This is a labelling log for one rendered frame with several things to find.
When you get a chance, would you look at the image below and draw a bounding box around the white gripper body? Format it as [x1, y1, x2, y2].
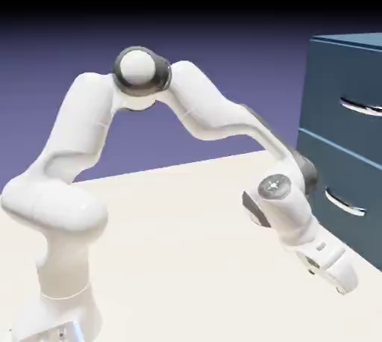
[295, 243, 360, 296]

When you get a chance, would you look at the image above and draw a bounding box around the blue drawer front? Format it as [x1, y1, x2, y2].
[299, 37, 382, 167]
[296, 130, 382, 269]

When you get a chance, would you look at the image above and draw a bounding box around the blue cabinet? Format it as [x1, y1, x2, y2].
[296, 31, 382, 269]

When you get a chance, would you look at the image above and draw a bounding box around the curved silver drawer handle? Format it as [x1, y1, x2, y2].
[339, 96, 382, 118]
[323, 187, 367, 218]

